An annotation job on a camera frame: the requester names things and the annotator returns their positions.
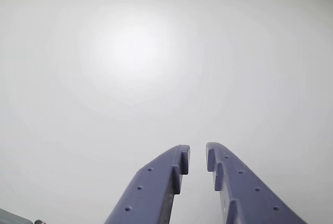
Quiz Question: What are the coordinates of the blue-grey gripper finger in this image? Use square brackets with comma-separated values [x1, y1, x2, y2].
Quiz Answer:
[206, 142, 309, 224]
[104, 144, 191, 224]

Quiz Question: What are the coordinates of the grey plastic container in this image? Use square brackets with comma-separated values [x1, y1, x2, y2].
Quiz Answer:
[0, 207, 35, 224]

